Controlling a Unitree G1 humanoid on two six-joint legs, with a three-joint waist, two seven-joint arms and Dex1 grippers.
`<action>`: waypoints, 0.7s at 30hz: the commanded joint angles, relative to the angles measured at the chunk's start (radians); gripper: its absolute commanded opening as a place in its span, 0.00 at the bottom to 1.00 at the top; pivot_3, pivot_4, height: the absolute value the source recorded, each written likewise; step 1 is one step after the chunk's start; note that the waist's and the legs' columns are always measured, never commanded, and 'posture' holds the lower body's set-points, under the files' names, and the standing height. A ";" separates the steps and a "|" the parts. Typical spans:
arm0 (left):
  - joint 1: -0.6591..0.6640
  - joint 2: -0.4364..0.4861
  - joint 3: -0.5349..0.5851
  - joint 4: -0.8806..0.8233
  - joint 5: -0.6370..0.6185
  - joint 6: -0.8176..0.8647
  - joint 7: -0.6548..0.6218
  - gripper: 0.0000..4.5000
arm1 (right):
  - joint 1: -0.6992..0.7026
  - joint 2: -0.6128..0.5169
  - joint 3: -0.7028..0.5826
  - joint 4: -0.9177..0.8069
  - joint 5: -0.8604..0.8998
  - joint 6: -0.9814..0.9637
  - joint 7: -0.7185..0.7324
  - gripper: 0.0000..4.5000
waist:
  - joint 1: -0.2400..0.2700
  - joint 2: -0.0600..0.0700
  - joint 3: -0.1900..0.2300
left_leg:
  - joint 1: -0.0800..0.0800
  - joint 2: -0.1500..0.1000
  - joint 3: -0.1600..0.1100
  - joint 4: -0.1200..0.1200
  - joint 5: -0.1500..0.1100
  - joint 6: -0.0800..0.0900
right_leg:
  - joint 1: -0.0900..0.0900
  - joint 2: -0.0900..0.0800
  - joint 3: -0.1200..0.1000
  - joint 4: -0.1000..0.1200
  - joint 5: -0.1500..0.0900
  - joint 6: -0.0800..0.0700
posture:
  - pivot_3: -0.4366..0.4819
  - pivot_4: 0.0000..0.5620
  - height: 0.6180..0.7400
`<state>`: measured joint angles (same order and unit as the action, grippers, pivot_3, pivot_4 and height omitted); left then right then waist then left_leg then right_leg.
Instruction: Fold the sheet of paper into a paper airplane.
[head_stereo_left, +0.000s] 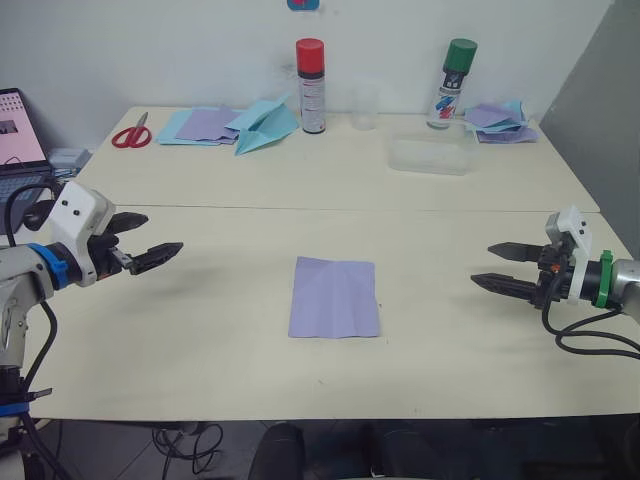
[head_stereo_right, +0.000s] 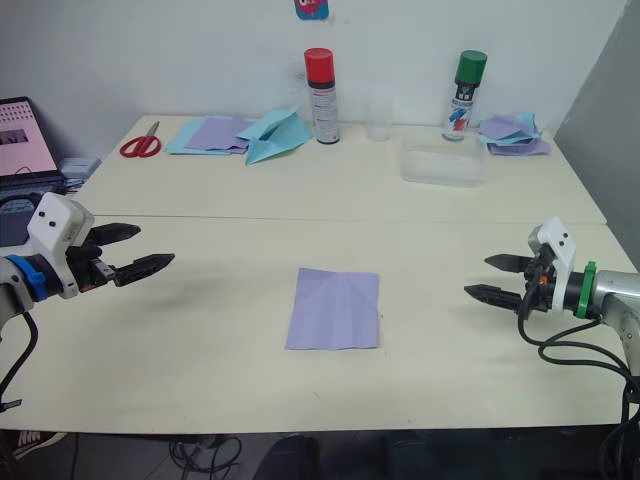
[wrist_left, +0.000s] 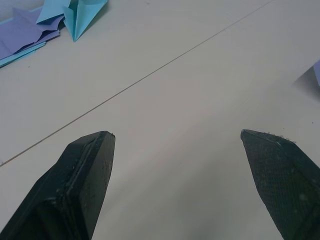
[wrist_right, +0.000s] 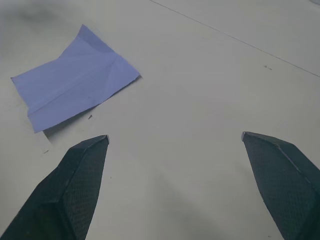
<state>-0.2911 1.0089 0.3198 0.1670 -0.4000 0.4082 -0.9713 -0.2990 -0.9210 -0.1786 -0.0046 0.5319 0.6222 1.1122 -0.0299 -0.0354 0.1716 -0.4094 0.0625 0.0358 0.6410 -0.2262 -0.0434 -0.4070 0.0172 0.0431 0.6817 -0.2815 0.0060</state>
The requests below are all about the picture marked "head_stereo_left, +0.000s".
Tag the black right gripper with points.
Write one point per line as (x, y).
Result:
(554, 280)

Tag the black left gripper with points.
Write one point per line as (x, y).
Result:
(102, 255)

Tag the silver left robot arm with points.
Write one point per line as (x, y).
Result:
(15, 270)

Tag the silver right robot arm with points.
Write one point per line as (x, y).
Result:
(622, 282)

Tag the purple paper sheet stack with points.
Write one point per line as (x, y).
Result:
(205, 125)

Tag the light blue paper airplane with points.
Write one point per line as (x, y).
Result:
(262, 127)

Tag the flat purple paper sheet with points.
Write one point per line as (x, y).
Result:
(334, 297)

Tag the grey blue box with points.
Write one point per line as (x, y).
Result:
(70, 159)

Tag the light blue paper stack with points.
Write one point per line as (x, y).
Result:
(170, 130)

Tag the crumpled purple paper pile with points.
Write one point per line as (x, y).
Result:
(500, 136)

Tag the clear plastic container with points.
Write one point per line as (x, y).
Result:
(430, 152)

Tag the open laptop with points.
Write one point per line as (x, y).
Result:
(17, 135)

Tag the green capped spray can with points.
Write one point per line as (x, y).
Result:
(450, 90)

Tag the clear plastic cup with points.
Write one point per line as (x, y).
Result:
(364, 112)

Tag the red capped spray can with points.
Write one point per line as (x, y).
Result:
(312, 90)

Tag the dark rounded shape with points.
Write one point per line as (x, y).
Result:
(277, 452)

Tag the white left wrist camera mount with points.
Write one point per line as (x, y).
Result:
(75, 210)

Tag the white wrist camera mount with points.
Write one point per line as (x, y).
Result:
(575, 227)
(75, 210)

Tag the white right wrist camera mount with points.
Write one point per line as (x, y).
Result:
(575, 227)

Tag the blue and red wall sticker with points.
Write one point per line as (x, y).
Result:
(303, 4)

